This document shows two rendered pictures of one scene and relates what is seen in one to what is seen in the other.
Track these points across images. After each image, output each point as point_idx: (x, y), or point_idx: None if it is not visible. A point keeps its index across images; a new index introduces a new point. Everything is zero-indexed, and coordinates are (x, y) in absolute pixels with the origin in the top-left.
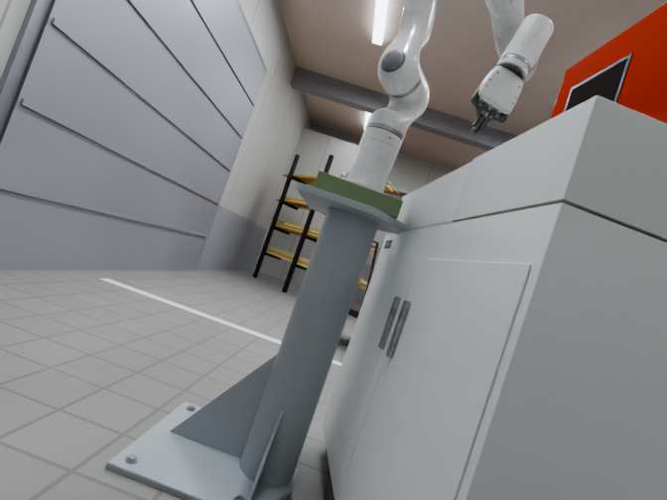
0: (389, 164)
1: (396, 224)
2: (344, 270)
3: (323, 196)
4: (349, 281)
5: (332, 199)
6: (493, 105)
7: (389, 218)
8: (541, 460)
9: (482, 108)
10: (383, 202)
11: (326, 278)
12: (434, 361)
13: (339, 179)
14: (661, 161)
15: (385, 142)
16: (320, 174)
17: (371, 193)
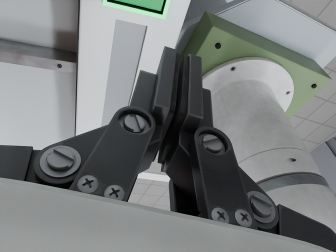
0: (246, 125)
1: (192, 20)
2: (214, 4)
3: (319, 21)
4: (199, 1)
5: (309, 15)
6: (163, 211)
7: (215, 12)
8: None
9: (233, 163)
10: (236, 30)
11: (225, 2)
12: None
13: (306, 66)
14: None
15: (291, 148)
16: (327, 75)
17: (259, 44)
